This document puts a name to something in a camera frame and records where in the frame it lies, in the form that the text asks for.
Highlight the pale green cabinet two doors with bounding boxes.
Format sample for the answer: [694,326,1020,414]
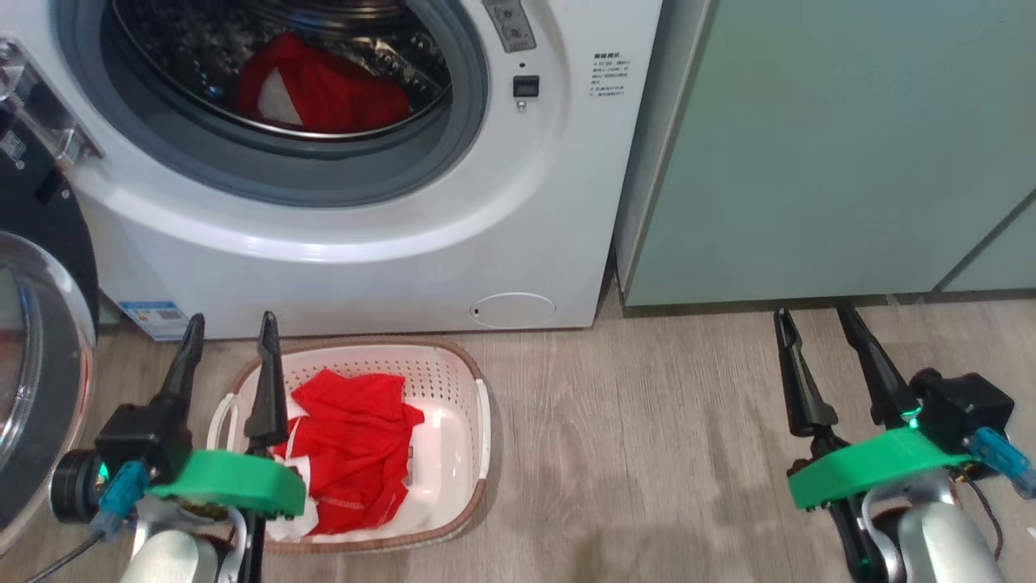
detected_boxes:
[614,0,1036,310]

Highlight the right camera cable teal connector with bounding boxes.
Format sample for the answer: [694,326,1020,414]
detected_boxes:
[966,427,1036,500]

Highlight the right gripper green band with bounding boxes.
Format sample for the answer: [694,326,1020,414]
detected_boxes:
[772,300,974,583]

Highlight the white perforated laundry basket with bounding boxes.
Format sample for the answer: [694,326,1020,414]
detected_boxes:
[206,336,493,556]

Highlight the red jersey with white patch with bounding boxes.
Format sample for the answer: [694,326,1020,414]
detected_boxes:
[237,32,412,135]

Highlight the round washing machine door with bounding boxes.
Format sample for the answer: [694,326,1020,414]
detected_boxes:
[0,40,104,557]

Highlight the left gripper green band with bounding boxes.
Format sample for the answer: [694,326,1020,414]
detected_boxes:
[146,311,308,583]

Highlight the red clothes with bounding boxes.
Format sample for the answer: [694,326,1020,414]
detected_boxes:
[270,368,427,537]

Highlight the right arm thin wire bundle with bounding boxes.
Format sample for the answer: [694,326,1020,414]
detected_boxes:
[955,478,1006,561]

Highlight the white front-load washing machine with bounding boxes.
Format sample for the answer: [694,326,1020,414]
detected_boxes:
[0,0,666,343]

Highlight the blue energy label sticker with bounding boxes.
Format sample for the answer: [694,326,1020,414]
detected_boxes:
[119,300,192,342]

